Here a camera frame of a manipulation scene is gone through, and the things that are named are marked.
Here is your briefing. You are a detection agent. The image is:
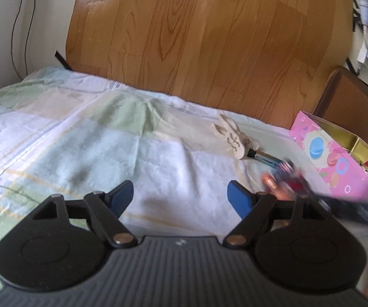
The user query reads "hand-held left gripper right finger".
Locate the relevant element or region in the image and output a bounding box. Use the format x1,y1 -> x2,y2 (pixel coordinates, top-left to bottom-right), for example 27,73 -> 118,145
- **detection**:
223,180 -> 329,249

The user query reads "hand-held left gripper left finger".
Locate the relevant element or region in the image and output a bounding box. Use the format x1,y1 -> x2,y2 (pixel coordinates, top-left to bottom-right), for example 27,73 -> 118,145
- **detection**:
32,180 -> 139,249

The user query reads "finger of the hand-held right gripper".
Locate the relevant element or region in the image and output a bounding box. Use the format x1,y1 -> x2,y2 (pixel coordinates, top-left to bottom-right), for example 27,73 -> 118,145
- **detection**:
313,193 -> 368,232

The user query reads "red toy figure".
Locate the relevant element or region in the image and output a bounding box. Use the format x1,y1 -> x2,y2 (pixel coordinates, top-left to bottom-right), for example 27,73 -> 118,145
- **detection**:
262,159 -> 313,201

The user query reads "pink cardboard box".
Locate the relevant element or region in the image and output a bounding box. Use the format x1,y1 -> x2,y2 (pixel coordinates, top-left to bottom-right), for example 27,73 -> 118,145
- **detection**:
289,110 -> 368,203

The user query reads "blue pen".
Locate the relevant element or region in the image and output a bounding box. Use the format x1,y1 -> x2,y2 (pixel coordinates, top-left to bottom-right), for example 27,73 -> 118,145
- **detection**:
247,149 -> 283,167

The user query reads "white rabbit ornament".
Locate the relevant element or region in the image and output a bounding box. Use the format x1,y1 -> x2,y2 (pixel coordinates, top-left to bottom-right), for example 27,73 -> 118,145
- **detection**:
210,114 -> 262,161

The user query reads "pale checked bed sheet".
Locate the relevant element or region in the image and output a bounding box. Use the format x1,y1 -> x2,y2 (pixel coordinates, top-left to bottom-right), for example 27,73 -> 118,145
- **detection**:
0,65 -> 368,295

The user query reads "brown board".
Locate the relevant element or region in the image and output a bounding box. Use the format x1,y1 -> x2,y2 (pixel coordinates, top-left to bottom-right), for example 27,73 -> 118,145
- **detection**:
312,67 -> 368,145

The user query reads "black tape strip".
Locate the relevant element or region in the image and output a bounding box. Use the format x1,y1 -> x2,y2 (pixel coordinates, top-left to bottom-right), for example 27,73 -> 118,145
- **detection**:
55,50 -> 73,71

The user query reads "wooden headboard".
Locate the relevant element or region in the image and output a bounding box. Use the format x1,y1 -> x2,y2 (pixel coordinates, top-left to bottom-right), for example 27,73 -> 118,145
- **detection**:
65,0 -> 355,130

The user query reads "black cable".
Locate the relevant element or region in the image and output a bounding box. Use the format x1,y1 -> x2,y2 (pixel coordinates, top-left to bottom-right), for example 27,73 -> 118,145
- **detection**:
10,0 -> 33,81

